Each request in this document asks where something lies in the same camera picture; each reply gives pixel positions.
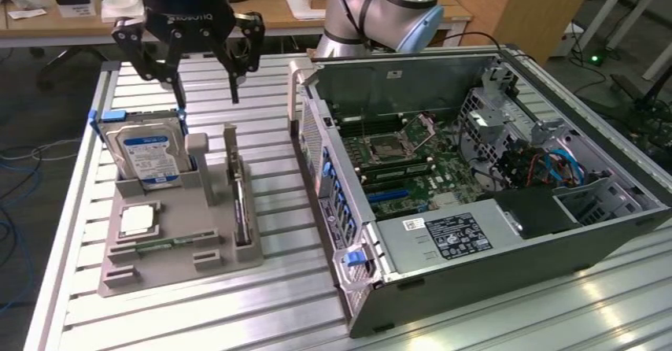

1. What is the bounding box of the black connector wire bundle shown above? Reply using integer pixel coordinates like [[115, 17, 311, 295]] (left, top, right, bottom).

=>
[[496, 149, 531, 190]]

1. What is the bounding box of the green motherboard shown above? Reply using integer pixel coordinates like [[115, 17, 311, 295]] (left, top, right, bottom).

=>
[[335, 109, 508, 223]]

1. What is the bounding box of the open dark PC case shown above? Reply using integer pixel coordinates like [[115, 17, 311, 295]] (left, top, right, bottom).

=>
[[287, 42, 672, 339]]

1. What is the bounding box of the white box with black label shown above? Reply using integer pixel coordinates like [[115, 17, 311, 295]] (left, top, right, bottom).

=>
[[52, 0, 98, 19]]

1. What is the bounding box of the white paper card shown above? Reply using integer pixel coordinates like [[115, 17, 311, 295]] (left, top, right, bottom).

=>
[[7, 8, 47, 20]]

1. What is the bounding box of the grey parts rack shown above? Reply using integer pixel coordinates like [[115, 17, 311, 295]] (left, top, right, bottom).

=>
[[96, 131, 267, 297]]

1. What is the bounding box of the blue floor cable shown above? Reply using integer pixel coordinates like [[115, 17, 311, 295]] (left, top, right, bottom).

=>
[[0, 146, 47, 312]]

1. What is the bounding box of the grey power supply unit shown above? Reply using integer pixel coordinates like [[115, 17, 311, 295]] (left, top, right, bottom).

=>
[[374, 208, 527, 274]]

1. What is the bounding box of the blue data wire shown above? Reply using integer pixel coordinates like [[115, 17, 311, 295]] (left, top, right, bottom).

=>
[[544, 152, 563, 189], [551, 149, 587, 189]]

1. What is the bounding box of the black floor equipment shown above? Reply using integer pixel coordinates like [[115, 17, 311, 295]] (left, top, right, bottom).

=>
[[608, 73, 672, 151]]

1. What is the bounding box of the black power cable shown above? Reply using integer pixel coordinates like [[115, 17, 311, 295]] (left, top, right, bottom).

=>
[[434, 31, 527, 59]]

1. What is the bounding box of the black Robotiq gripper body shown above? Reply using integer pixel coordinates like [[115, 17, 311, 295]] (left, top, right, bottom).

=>
[[134, 0, 239, 42]]

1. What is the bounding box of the green RAM stick bare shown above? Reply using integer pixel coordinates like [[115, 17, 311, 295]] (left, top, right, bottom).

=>
[[134, 235, 200, 250]]

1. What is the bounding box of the graphics card with fan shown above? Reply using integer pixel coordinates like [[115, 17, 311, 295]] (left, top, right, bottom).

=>
[[222, 122, 255, 249]]

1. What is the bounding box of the orange wire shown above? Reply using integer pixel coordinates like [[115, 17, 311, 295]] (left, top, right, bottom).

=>
[[527, 152, 540, 189]]

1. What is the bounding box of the blue case latch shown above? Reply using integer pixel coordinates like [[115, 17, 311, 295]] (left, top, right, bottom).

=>
[[340, 250, 367, 268]]

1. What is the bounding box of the blue expansion slot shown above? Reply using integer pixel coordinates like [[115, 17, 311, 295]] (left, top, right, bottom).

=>
[[367, 188, 412, 205]]

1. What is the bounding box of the white control box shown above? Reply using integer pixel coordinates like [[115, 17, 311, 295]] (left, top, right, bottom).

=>
[[562, 22, 587, 59]]

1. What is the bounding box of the white paper stack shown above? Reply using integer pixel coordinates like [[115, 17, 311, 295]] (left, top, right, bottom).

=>
[[283, 0, 330, 22]]

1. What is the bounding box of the silver CPU chip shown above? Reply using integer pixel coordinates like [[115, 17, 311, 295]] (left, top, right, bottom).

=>
[[119, 205, 159, 238]]

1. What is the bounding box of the black expansion slot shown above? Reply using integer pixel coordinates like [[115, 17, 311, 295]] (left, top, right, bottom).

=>
[[362, 180, 408, 195]]

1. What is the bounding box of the low metal disk bay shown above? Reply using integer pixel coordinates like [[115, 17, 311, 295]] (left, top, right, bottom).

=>
[[554, 176, 648, 227]]

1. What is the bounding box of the tall metal disk bay cage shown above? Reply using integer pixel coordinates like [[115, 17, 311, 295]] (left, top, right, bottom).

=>
[[458, 86, 532, 171]]

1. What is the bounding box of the hard disk in blue caddy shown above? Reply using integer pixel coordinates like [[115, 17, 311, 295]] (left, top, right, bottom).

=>
[[87, 105, 191, 191]]

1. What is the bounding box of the green RAM stick with labels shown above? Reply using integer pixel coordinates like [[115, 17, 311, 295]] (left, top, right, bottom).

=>
[[360, 161, 431, 182]]

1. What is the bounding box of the white flat box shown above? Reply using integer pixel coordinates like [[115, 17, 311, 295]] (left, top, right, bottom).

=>
[[99, 6, 146, 24]]

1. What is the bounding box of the white table frame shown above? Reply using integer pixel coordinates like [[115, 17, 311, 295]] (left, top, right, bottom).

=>
[[575, 0, 672, 80]]

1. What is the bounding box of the black office chair base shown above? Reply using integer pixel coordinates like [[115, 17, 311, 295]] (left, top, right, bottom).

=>
[[28, 46, 107, 91]]

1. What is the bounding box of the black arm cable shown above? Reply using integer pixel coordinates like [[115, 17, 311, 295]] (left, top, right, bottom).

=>
[[328, 0, 372, 49]]

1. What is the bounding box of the metal socket cover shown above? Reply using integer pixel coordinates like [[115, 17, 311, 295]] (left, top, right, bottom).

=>
[[399, 113, 438, 142]]

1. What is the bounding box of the wooden cabinet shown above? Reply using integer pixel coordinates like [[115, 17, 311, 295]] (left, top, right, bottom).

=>
[[435, 0, 603, 64]]

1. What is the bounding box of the black plastic shroud box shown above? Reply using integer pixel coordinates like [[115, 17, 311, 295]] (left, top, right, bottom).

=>
[[492, 187, 583, 237]]

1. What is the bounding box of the wooden desk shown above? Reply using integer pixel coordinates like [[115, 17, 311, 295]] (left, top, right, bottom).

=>
[[0, 0, 475, 49]]

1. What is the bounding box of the white tape roll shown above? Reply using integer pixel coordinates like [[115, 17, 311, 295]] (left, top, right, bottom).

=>
[[102, 0, 142, 13]]

